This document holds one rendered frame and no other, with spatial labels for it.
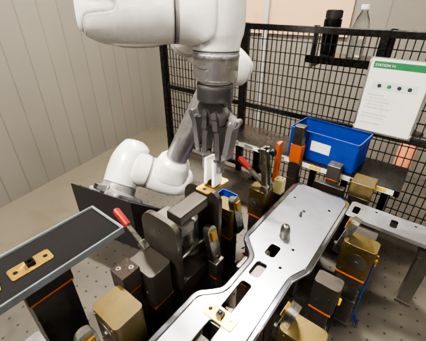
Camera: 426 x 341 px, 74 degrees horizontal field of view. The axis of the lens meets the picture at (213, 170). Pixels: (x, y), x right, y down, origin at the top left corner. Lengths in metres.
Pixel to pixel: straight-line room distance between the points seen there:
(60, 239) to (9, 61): 2.44
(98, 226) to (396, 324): 1.02
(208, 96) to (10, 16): 2.66
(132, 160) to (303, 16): 2.40
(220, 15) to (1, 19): 2.66
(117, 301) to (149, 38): 0.54
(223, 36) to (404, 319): 1.10
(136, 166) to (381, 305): 1.10
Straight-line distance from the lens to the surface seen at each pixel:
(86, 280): 1.30
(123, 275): 0.73
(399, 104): 1.39
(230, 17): 0.54
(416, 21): 3.20
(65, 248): 0.75
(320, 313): 0.97
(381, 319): 1.25
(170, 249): 0.76
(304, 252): 0.93
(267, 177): 1.04
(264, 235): 0.95
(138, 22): 0.52
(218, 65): 0.55
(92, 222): 0.80
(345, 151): 1.27
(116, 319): 0.69
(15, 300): 0.70
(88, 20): 0.54
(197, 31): 0.53
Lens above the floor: 1.65
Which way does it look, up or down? 31 degrees down
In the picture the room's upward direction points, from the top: straight up
